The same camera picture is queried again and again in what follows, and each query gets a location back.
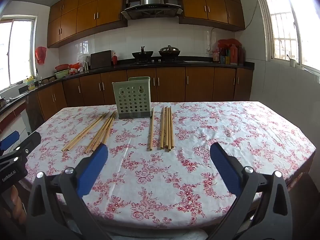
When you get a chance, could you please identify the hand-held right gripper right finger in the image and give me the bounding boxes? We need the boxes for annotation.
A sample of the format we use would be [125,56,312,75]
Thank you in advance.
[207,142,294,240]

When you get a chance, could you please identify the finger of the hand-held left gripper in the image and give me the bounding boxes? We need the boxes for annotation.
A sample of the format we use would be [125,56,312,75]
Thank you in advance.
[0,131,21,149]
[5,131,42,164]

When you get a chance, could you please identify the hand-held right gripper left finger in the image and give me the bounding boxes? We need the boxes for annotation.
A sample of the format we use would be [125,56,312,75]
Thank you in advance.
[26,142,113,240]

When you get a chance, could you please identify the green perforated utensil holder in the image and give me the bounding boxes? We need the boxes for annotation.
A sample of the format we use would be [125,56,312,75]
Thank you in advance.
[112,76,153,120]

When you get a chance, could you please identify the person's left hand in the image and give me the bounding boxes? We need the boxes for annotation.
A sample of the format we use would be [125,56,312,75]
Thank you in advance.
[7,186,27,230]

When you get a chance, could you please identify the red floral white tablecloth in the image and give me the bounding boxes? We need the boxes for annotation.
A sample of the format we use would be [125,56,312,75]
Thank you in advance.
[24,101,316,230]

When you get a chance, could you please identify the green basin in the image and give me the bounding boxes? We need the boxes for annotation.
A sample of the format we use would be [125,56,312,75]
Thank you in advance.
[54,69,70,79]

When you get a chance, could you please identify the red and white bag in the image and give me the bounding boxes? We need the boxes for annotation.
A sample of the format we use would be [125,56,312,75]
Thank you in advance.
[69,63,84,75]

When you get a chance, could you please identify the red plastic bag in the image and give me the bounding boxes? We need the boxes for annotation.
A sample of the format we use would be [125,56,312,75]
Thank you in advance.
[35,46,47,65]

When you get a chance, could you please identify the brown wooden lower cabinets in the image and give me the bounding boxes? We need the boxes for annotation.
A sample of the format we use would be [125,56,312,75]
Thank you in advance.
[25,66,252,128]

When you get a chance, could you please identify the brown wooden cabinets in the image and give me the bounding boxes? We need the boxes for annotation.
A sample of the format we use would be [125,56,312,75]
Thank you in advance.
[25,66,252,128]
[47,0,245,48]

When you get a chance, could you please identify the dark cutting board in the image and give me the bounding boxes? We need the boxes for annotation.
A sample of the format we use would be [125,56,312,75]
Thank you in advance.
[90,50,112,70]

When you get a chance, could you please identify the black kitchen countertop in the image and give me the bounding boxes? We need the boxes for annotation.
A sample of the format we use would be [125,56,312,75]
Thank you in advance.
[0,56,255,113]

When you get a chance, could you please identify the dark sauce bottle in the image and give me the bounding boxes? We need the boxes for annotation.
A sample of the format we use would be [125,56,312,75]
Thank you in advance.
[237,45,245,65]

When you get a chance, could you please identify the orange oil bottle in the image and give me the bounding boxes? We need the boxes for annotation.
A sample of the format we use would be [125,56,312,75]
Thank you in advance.
[229,44,238,65]

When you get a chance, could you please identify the black open wok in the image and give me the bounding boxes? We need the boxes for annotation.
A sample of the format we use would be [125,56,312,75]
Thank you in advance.
[132,46,154,62]

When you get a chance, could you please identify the black gas stove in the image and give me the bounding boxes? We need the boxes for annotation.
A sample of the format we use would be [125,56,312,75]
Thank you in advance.
[130,59,187,65]

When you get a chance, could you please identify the red bag over condiments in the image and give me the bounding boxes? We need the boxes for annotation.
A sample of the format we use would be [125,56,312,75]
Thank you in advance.
[218,39,241,47]

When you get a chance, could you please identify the black wok with lid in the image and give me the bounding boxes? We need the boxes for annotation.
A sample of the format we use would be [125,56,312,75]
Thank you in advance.
[158,45,181,57]

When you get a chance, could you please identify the brown wooden upper cabinets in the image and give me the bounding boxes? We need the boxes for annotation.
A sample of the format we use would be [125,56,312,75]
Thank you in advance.
[47,0,245,48]

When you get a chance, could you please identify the window with metal bars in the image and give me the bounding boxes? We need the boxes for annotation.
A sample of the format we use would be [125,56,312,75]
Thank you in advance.
[255,0,320,84]

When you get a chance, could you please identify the steel range hood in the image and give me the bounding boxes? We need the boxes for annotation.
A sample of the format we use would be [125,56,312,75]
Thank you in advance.
[121,0,183,20]

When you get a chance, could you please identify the window with white frame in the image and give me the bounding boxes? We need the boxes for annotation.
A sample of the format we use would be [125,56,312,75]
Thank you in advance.
[0,15,37,93]

